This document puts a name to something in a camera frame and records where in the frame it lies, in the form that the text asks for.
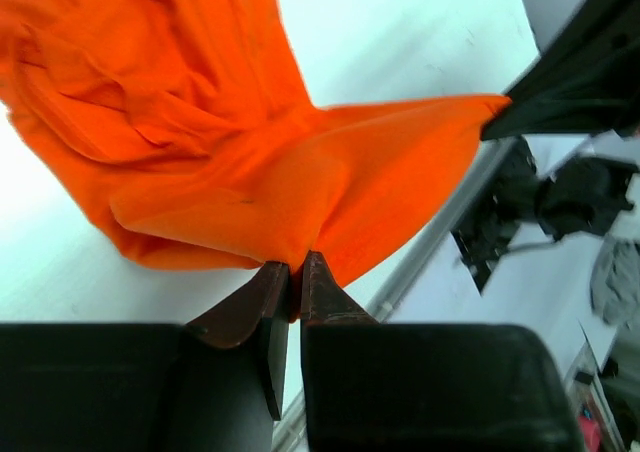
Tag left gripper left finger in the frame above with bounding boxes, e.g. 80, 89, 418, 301
1, 262, 290, 451

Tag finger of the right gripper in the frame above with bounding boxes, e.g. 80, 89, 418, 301
481, 0, 639, 141

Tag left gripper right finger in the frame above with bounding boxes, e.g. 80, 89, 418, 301
301, 252, 584, 451

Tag orange t shirt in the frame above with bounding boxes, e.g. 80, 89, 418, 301
1, 0, 509, 286

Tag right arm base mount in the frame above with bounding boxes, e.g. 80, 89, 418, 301
452, 138, 639, 292

